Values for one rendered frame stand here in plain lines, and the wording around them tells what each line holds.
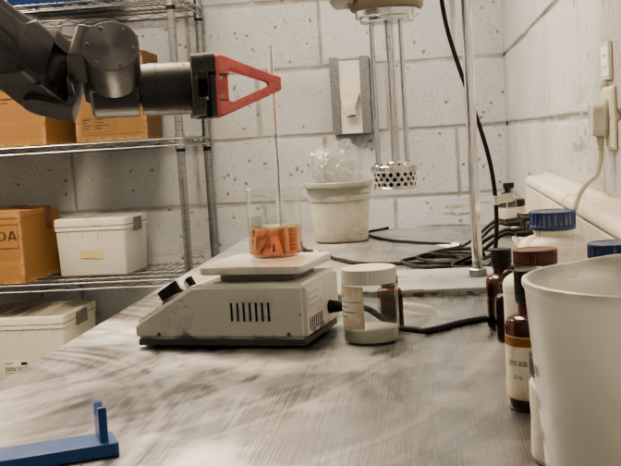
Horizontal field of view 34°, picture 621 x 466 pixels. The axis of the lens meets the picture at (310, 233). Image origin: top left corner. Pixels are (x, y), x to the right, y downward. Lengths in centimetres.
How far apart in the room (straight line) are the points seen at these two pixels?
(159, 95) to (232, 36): 246
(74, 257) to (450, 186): 127
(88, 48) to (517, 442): 57
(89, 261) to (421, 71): 126
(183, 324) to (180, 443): 35
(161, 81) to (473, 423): 52
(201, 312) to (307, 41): 247
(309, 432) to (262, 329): 32
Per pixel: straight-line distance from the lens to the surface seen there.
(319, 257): 113
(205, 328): 111
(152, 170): 361
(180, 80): 111
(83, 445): 77
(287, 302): 107
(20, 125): 338
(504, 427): 78
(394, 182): 143
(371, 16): 144
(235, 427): 81
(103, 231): 334
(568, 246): 107
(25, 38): 108
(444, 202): 349
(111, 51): 105
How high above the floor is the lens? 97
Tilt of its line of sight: 5 degrees down
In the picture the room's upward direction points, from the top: 3 degrees counter-clockwise
